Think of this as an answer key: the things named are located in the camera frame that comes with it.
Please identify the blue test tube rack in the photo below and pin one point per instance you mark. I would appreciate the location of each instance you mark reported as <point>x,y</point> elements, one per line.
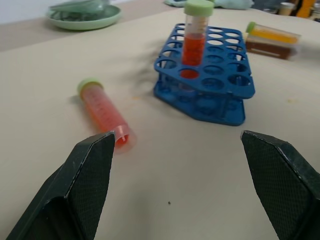
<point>212,75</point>

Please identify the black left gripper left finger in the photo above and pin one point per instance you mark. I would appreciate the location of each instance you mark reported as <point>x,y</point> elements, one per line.
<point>75,190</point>

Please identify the green plate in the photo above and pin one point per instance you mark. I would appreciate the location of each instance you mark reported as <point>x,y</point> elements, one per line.
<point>83,18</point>

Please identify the brown liquid tube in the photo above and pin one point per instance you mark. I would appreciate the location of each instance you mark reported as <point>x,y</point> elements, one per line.
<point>270,47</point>

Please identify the red-filled tube with green cap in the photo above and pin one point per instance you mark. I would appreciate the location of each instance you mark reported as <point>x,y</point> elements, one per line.
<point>105,112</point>
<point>196,40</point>

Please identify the paper cup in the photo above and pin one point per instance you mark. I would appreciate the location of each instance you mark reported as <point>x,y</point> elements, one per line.
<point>285,8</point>

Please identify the yellow-filled tube with green cap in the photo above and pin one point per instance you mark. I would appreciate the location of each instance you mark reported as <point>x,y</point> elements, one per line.
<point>272,33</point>

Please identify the orange container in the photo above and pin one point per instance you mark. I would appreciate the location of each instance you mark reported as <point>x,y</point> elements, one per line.
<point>305,8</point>

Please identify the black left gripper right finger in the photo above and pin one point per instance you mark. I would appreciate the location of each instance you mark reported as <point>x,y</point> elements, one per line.
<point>280,185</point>

